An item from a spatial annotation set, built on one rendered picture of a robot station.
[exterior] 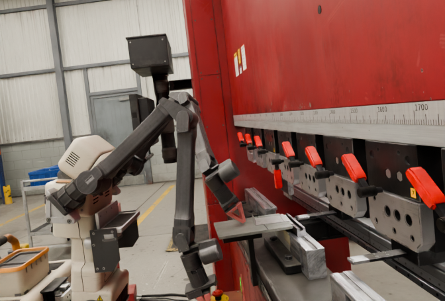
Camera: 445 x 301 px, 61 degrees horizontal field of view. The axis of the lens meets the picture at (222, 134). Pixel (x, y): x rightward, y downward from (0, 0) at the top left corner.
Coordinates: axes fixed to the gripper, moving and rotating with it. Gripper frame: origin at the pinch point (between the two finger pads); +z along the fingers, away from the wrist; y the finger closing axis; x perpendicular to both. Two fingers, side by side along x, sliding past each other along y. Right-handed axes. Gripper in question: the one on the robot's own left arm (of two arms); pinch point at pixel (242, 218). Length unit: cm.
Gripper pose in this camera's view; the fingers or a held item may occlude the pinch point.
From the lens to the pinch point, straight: 143.8
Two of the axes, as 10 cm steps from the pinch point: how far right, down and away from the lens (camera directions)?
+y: -1.3, -0.2, 9.9
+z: 5.9, 8.0, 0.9
